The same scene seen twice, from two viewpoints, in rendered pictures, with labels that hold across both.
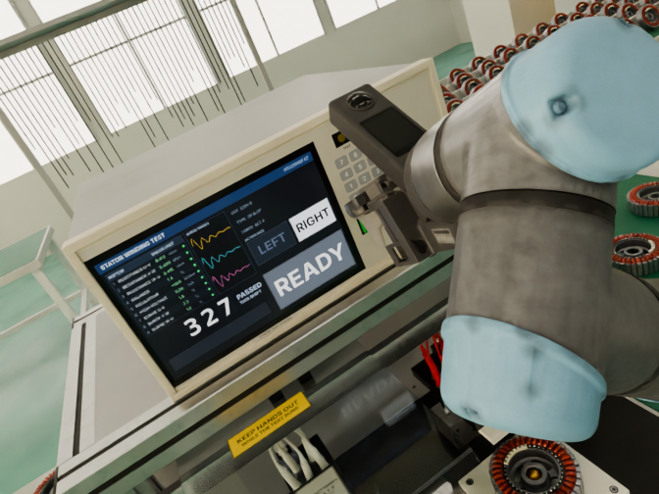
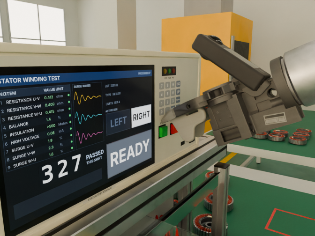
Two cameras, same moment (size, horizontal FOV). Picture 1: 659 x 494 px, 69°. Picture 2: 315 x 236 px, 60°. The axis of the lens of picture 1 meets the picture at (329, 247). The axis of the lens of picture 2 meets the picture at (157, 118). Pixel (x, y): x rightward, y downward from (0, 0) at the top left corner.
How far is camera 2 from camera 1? 32 cm
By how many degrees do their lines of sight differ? 40
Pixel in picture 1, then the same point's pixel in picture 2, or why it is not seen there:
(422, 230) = (251, 118)
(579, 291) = not seen: outside the picture
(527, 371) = not seen: outside the picture
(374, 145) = (236, 59)
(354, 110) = (215, 41)
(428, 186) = (308, 71)
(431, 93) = (197, 71)
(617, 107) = not seen: outside the picture
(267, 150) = (135, 55)
